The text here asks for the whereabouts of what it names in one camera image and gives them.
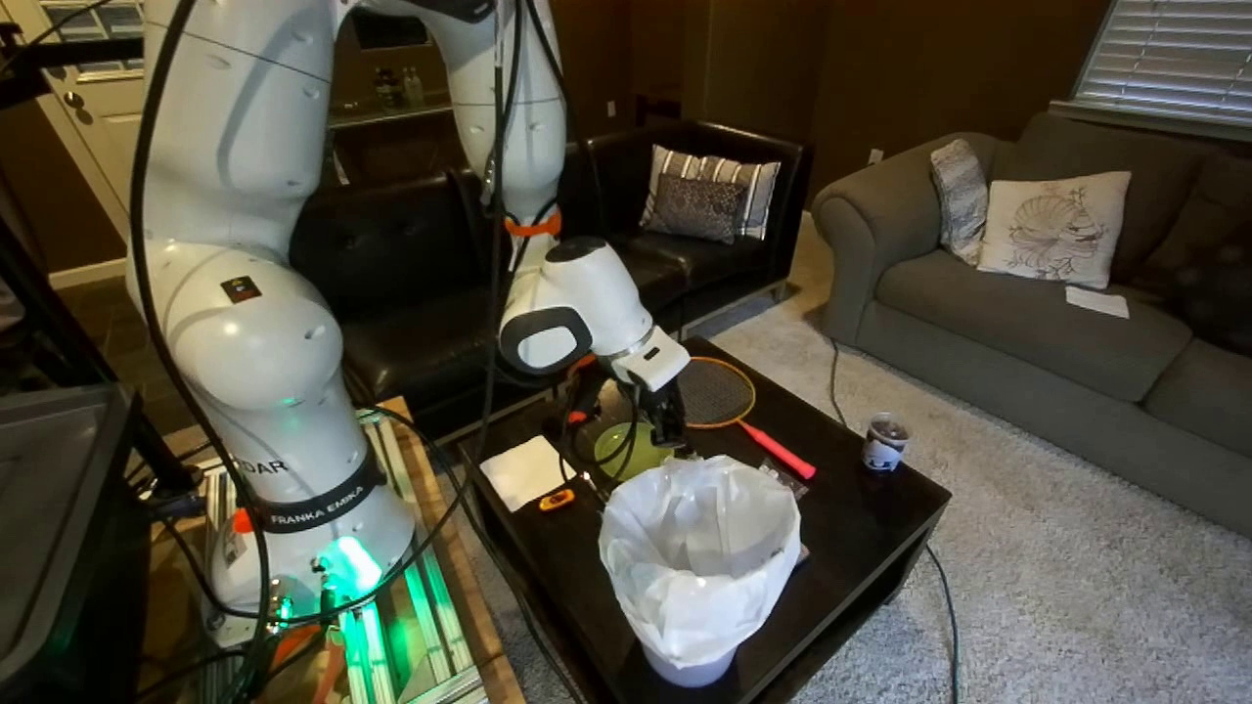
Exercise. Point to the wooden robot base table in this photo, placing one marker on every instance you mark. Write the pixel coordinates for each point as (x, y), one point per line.
(437, 629)

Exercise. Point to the brown patterned pillow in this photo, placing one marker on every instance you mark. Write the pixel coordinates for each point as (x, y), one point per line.
(699, 209)

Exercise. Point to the small printed cup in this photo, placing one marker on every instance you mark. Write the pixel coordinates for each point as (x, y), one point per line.
(884, 447)

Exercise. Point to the white window blinds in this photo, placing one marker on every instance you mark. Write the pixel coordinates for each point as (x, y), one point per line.
(1166, 63)

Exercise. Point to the black leather sofa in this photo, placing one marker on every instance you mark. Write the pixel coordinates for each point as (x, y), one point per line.
(430, 347)

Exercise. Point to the white printed pillow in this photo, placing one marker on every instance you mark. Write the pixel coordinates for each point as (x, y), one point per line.
(1056, 228)

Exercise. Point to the white trash bin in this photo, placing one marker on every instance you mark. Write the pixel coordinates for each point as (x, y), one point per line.
(687, 668)

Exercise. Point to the white paper sheet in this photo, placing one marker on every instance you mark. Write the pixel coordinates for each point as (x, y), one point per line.
(1098, 304)

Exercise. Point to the green plate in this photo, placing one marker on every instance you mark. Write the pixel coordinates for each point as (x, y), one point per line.
(623, 457)

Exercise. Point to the grey fabric sofa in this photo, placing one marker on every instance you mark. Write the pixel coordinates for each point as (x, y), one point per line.
(1017, 326)

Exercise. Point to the white panel door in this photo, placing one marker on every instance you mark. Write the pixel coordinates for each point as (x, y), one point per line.
(98, 142)

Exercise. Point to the metal spoon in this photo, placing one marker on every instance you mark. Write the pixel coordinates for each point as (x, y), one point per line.
(592, 487)

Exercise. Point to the glass side table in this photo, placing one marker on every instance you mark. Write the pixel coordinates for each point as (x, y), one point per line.
(394, 115)

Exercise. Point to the grey striped pillow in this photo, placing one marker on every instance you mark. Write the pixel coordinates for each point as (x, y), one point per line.
(961, 197)

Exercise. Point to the black overhead boom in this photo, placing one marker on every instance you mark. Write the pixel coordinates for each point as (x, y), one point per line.
(78, 54)

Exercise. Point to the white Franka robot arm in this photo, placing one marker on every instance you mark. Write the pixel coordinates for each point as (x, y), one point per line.
(261, 352)

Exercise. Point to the white striped square pillow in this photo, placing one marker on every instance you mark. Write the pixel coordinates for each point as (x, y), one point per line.
(759, 197)

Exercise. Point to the black equipment box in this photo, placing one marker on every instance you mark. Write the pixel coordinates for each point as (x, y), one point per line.
(64, 548)

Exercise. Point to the black coffee table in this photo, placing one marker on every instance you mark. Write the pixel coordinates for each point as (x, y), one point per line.
(848, 520)

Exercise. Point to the small orange object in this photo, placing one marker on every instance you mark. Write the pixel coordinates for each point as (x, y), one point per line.
(557, 497)

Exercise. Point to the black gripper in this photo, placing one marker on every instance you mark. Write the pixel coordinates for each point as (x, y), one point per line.
(656, 395)

